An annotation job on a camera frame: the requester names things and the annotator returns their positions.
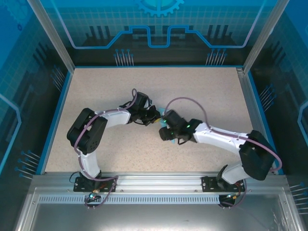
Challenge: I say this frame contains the light blue cloth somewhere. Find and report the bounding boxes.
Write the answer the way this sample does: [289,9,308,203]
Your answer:
[157,107,176,145]

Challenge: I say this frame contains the sheet metal tray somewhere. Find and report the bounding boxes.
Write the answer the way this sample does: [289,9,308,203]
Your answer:
[14,187,305,231]

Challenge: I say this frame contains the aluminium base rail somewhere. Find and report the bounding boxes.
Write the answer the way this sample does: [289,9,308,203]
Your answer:
[31,171,289,195]

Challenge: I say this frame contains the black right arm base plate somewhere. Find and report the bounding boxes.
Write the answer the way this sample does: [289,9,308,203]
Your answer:
[201,175,244,193]

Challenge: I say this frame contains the slotted grey cable duct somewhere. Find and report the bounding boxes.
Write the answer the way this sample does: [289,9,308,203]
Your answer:
[38,195,223,205]

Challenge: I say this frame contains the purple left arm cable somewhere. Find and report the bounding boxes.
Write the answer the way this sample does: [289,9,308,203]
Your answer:
[74,88,120,209]

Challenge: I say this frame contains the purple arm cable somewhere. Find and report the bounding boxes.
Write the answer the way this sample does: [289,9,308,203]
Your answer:
[74,88,120,209]
[165,97,282,209]

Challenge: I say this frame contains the aluminium side rail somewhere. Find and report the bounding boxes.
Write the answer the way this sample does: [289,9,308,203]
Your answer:
[236,67,275,174]

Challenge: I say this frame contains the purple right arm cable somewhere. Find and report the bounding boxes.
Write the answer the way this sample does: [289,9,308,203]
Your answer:
[165,97,282,209]

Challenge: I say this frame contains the left cable connector with light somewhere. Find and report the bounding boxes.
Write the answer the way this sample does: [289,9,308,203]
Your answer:
[88,189,101,200]

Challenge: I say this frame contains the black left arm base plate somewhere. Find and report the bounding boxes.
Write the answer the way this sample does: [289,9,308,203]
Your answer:
[73,176,118,193]

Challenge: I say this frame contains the aluminium frame post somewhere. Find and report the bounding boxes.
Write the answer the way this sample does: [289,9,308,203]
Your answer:
[26,0,76,73]
[242,0,290,74]

